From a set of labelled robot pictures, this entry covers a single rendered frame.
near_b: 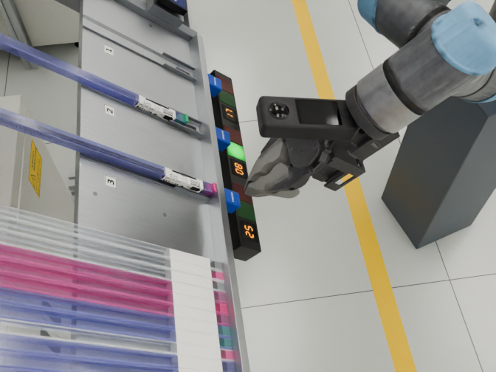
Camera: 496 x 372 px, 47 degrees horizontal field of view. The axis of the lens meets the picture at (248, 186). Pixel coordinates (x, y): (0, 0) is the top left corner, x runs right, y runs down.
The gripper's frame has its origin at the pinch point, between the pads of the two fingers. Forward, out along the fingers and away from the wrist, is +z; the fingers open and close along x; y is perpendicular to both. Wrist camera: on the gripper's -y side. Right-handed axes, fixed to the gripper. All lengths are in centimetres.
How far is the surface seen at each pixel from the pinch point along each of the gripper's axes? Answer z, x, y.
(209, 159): 3.2, 5.1, -3.5
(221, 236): 2.7, -7.4, -3.5
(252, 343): 53, 2, 50
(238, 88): 48, 85, 55
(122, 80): 4.4, 14.3, -16.5
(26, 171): 35.7, 18.5, -15.8
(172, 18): 2.2, 30.0, -8.5
